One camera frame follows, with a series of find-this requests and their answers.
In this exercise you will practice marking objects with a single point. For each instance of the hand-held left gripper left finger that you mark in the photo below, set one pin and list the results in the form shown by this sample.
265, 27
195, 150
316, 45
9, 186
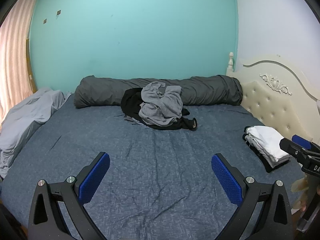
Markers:
93, 177

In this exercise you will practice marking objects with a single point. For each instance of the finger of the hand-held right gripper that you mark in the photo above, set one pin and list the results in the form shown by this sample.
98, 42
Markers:
287, 145
302, 141

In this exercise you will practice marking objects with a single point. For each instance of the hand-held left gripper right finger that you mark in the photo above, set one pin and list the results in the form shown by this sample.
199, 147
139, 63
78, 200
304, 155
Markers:
226, 177

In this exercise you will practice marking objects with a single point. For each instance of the grey knit sweater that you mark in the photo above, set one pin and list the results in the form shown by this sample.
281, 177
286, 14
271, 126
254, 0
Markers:
160, 112

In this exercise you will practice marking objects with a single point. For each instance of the beige plastic bag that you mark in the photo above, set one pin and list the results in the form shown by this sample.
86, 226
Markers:
300, 185

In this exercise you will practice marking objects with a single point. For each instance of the cream tufted headboard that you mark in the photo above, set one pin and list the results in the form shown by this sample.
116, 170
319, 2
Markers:
272, 105

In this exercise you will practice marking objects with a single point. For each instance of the blue-grey cloth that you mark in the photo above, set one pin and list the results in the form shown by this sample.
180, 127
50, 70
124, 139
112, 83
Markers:
133, 120

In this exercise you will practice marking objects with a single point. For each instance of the black jacket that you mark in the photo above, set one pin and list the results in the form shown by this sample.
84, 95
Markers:
130, 102

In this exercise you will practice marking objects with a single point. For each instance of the dark grey rolled duvet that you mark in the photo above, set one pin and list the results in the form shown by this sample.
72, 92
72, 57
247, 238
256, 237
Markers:
100, 92

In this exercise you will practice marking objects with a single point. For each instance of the light grey blanket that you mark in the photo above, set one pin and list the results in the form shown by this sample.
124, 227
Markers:
27, 120

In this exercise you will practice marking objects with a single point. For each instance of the light grey pants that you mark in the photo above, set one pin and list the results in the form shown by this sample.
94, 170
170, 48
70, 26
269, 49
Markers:
150, 91

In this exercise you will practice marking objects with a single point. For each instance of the pink curtain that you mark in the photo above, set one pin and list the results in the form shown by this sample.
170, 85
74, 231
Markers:
15, 55

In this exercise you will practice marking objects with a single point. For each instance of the cream bed post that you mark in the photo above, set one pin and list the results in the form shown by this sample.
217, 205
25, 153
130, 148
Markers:
230, 62

